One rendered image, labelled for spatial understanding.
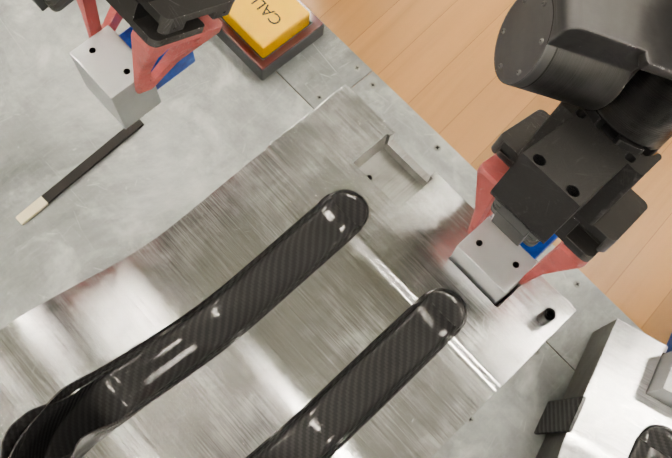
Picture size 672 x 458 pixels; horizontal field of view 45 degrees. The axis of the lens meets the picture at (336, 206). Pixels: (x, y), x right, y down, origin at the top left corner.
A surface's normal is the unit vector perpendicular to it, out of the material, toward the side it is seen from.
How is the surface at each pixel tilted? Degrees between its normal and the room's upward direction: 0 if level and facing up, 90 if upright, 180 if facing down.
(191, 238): 1
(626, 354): 0
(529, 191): 62
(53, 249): 0
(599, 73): 51
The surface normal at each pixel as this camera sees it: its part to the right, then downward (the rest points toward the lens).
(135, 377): 0.41, -0.57
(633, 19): 0.39, -0.30
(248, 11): 0.07, -0.35
